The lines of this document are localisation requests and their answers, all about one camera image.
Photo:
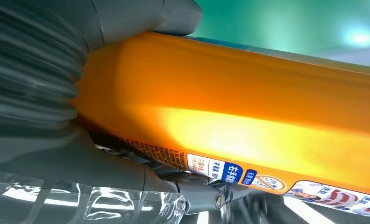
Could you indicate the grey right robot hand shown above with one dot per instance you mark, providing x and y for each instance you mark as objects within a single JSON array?
[{"x": 64, "y": 173}]

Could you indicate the green table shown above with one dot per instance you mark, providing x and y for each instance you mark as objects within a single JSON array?
[{"x": 281, "y": 24}]

